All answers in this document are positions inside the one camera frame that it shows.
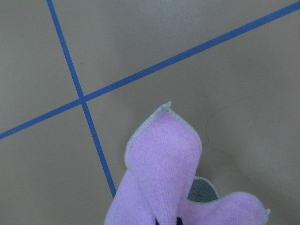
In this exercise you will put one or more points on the purple microfiber cloth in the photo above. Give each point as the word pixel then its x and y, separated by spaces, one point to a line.
pixel 160 187

